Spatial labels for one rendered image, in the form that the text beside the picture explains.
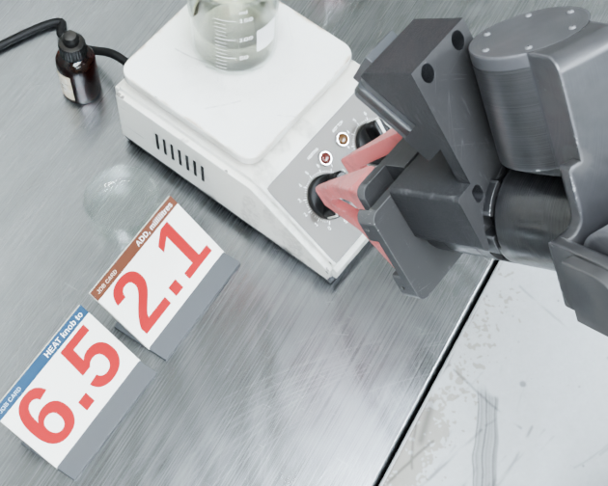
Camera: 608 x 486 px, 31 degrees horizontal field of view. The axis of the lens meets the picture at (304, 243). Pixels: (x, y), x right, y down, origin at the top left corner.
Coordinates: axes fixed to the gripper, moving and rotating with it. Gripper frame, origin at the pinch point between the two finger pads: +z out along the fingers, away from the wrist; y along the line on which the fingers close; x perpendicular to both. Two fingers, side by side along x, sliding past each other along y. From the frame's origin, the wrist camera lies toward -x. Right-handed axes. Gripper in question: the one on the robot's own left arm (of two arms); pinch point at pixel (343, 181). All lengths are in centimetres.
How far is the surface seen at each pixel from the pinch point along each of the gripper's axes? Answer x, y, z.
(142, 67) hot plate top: -8.0, -0.5, 16.0
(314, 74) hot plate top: -2.0, -7.7, 8.8
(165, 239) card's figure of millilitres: 1.4, 6.4, 13.8
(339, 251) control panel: 7.7, -0.5, 6.1
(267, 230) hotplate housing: 5.1, 1.1, 10.6
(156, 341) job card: 5.9, 11.8, 12.7
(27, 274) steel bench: -0.7, 13.6, 21.0
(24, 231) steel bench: -2.4, 11.4, 22.9
